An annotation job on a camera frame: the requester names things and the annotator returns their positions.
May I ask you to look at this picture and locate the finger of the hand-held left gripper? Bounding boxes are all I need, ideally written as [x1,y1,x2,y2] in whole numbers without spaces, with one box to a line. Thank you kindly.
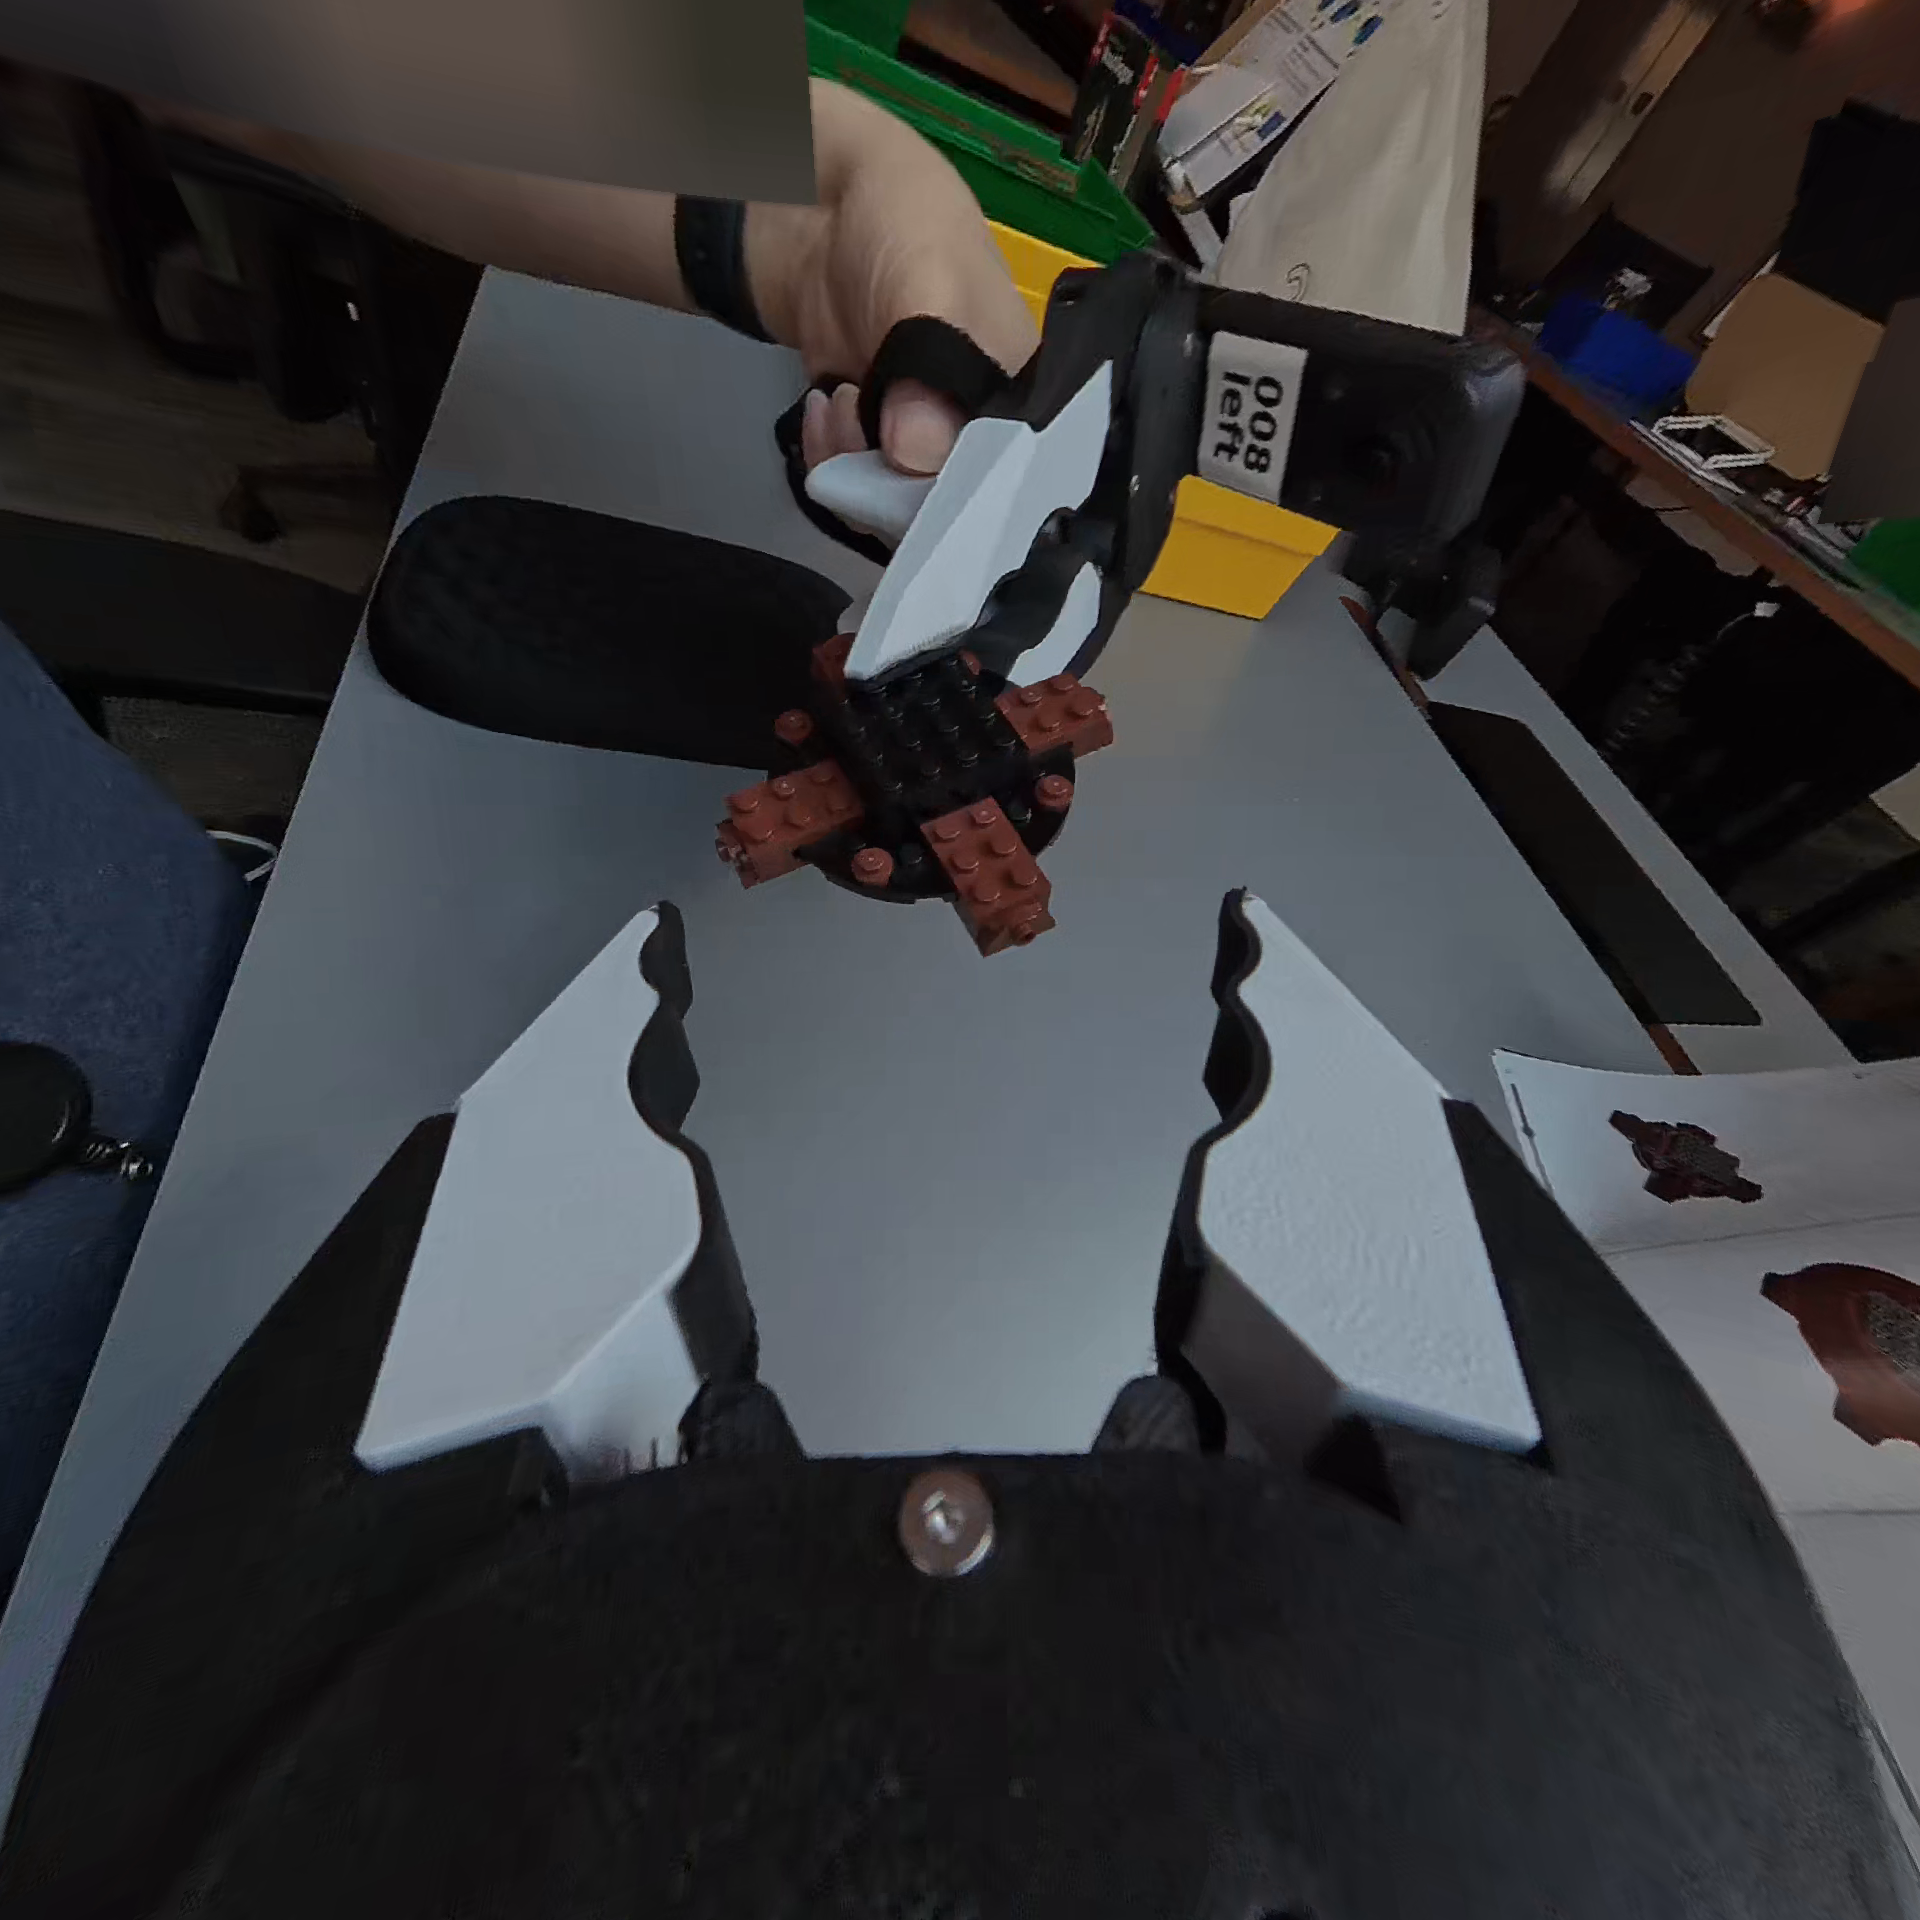
[844,362,1121,682]
[968,508,1130,680]

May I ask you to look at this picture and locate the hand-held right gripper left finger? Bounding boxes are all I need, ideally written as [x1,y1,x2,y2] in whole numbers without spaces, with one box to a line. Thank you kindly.
[355,902,763,1471]

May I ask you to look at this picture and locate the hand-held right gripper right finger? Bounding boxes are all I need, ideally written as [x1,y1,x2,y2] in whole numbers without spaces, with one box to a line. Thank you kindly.
[1153,886,1547,1464]

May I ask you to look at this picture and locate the yellow plastic bin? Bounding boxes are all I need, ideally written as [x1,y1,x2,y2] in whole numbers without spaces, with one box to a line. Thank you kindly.
[984,216,1344,621]

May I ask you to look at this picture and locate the brown and black brick model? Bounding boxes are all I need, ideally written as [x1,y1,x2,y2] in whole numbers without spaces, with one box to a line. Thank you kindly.
[719,644,1121,958]

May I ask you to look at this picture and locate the person's left forearm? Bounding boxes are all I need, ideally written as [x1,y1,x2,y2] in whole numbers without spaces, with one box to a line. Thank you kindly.
[394,199,683,312]

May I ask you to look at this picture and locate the grey desk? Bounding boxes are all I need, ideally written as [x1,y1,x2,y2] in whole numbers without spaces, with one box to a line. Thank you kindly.
[0,266,1855,1652]

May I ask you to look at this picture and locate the person's left hand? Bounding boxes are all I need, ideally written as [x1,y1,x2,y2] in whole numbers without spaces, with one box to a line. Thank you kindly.
[748,78,1046,480]

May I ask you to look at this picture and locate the white paper bag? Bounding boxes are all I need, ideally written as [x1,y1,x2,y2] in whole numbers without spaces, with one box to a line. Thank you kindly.
[1208,0,1491,338]

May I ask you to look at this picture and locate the blue plastic bin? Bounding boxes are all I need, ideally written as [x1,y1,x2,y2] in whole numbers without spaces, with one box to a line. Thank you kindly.
[1545,287,1702,406]

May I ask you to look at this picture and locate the black wristband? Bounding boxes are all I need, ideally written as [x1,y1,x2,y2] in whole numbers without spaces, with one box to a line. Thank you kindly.
[672,192,777,344]

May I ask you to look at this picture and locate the printed paper sheet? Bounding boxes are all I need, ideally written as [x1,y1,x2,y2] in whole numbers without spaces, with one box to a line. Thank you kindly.
[1155,0,1361,202]

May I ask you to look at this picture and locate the white building instruction booklet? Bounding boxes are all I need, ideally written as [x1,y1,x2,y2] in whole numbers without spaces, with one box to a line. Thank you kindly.
[1494,1049,1920,1863]

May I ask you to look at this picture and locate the green plastic bin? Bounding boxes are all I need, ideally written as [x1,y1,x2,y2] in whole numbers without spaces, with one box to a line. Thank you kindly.
[806,0,1162,265]

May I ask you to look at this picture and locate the small wooden board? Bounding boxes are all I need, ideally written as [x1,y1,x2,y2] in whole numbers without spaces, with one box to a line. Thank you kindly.
[1688,270,1884,460]

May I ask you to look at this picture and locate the black flat pad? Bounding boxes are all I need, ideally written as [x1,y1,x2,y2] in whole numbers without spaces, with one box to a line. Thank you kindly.
[1425,702,1767,1030]

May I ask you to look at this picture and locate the long wooden workbench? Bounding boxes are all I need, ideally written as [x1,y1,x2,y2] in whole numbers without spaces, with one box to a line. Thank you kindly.
[1487,314,1920,682]

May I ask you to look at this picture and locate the black retractable key fob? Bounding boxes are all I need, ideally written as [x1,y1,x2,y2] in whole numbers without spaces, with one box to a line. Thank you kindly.
[0,1042,156,1197]

